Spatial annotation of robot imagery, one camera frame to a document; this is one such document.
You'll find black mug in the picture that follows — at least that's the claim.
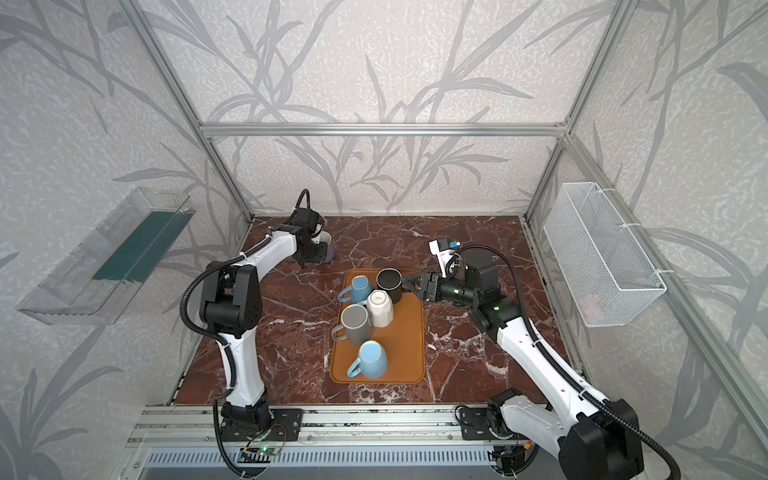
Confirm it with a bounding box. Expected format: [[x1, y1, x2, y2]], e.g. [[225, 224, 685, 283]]
[[376, 268, 412, 304]]

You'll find lavender purple mug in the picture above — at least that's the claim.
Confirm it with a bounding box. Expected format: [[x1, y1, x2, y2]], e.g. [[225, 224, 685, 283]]
[[317, 231, 335, 263]]

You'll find small blue mug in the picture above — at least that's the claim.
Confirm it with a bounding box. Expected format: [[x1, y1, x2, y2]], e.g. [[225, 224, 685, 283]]
[[338, 275, 374, 304]]

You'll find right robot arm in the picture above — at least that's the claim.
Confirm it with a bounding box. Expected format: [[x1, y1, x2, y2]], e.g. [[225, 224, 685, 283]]
[[403, 238, 682, 479]]

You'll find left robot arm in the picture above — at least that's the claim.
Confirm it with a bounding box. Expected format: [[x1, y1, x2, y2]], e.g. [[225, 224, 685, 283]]
[[179, 206, 329, 434]]

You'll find white faceted mug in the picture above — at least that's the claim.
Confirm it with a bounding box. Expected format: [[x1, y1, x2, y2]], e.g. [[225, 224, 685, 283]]
[[366, 290, 394, 328]]

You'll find grey mug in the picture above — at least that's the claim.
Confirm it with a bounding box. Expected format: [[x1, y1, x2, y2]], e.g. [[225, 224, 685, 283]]
[[331, 304, 373, 346]]

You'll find large light blue mug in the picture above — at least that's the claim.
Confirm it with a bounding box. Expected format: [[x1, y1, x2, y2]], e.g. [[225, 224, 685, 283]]
[[347, 340, 388, 380]]

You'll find orange brown tray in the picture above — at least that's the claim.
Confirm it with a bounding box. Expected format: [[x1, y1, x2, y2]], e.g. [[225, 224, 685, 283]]
[[330, 269, 425, 384]]

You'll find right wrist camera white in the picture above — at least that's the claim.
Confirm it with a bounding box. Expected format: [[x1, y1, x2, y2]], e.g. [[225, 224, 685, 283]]
[[429, 238, 461, 278]]

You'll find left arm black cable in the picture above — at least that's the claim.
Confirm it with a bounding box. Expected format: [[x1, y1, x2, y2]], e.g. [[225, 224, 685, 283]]
[[178, 188, 313, 478]]

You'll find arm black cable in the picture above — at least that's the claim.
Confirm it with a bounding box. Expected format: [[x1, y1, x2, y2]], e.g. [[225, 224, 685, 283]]
[[178, 188, 313, 478], [455, 244, 682, 480]]

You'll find white wire mesh basket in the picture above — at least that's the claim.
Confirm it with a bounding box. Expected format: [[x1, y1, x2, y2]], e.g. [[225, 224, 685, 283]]
[[544, 182, 667, 328]]

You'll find clear plastic wall bin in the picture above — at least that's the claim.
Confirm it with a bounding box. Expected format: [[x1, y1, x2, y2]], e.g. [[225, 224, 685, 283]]
[[18, 187, 196, 325]]

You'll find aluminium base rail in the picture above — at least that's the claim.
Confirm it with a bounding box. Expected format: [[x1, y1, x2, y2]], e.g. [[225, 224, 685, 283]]
[[122, 403, 634, 448]]

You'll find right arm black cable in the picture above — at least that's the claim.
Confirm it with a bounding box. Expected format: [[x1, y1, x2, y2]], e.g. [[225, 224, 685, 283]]
[[455, 244, 682, 480]]

